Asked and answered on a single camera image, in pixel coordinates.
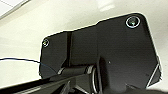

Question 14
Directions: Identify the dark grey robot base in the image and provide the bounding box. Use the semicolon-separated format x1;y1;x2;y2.
38;12;163;94

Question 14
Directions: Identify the blue cable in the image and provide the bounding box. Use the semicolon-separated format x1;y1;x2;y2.
0;57;58;73

